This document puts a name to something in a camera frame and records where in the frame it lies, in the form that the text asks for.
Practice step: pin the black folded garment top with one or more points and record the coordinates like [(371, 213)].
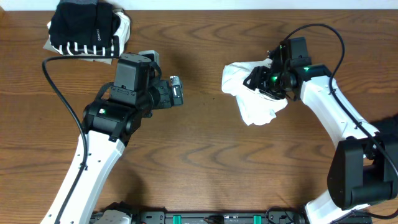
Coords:
[(85, 22)]

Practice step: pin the white printed t-shirt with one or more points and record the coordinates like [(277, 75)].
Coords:
[(255, 108)]

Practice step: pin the black white striped folded shirt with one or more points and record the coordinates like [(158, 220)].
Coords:
[(120, 36)]

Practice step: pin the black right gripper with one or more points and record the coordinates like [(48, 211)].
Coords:
[(258, 76)]

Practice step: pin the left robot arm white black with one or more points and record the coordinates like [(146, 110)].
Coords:
[(106, 128)]

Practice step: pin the dark garment at right edge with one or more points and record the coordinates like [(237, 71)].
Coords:
[(386, 125)]

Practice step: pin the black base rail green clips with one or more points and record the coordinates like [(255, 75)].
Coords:
[(119, 213)]

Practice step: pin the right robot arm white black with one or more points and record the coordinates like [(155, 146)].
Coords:
[(363, 171)]

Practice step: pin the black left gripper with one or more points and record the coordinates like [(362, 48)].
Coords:
[(175, 93)]

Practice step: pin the beige folded garment bottom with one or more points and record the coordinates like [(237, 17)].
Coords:
[(76, 49)]

